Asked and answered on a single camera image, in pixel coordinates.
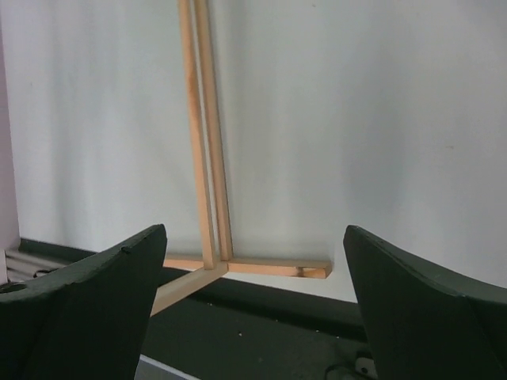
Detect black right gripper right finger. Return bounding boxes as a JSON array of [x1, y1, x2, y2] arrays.
[[343, 226, 506, 379]]

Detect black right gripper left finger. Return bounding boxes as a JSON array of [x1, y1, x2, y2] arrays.
[[1, 224, 166, 379]]

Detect wooden clothes rack stand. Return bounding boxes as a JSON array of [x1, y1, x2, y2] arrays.
[[151, 1, 332, 315]]

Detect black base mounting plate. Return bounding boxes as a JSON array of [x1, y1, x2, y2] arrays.
[[21, 242, 367, 379]]

